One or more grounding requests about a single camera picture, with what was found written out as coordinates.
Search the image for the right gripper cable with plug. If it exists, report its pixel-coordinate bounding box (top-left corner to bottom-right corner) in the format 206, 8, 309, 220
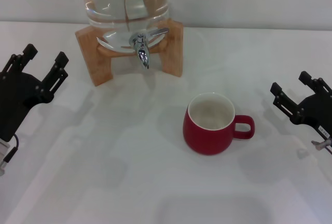
311, 137, 332, 155

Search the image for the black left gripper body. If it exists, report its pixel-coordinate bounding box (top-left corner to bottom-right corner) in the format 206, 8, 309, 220
0, 72, 51, 142

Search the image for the chrome faucet with lever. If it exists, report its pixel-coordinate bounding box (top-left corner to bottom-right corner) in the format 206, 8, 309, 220
129, 27, 170, 70

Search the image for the clear glass water dispenser jar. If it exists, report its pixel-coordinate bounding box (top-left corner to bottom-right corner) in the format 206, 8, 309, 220
76, 0, 171, 53

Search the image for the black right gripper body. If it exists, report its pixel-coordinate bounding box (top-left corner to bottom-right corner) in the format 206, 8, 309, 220
290, 93, 332, 139

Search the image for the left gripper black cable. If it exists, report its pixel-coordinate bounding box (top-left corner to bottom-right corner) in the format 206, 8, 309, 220
4, 133, 20, 168

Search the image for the red ceramic cup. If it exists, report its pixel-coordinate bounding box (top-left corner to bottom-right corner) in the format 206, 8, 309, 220
183, 92, 256, 156

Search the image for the wooden dispenser stand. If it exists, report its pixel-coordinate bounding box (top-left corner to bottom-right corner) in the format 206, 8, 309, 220
75, 18, 184, 88

